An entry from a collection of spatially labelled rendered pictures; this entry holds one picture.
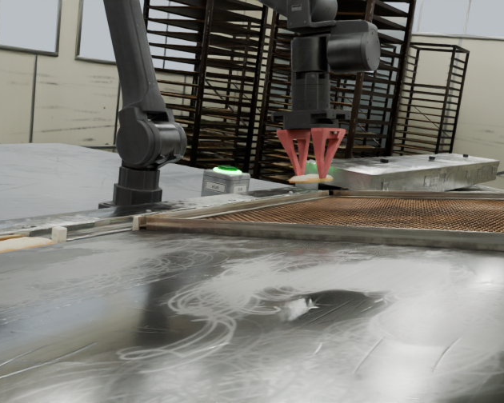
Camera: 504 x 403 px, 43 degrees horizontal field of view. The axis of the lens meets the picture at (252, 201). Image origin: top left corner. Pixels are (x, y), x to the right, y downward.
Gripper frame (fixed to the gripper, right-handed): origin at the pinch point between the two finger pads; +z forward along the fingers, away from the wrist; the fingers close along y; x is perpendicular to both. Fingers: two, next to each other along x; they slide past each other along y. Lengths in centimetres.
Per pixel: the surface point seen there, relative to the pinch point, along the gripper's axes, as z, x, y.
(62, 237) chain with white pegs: 6.6, -34.7, -13.4
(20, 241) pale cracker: 6.5, -40.2, -13.7
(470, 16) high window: -156, 681, -203
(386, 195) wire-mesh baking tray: 4.6, 19.8, 2.8
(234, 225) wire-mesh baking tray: 4.4, -29.7, 9.0
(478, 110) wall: -46, 683, -193
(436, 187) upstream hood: 8, 89, -15
